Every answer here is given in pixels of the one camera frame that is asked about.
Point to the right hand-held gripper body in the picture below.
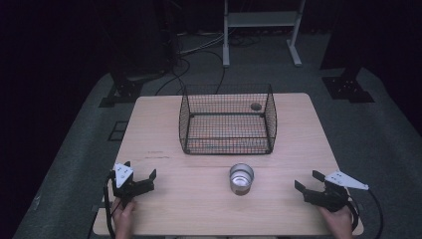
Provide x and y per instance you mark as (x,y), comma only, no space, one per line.
(335,192)

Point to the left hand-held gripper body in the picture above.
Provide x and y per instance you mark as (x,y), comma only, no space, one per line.
(124,186)

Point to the silver metal cup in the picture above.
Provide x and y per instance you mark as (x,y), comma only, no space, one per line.
(241,178)

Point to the person's left hand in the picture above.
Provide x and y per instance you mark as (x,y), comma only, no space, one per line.
(123,215)

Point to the person's right hand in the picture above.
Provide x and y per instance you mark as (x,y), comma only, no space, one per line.
(338,222)

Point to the black stand base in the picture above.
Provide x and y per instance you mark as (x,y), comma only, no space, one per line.
(122,93)
(346,88)

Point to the white metal stand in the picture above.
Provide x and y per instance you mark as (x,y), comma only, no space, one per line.
(262,23)

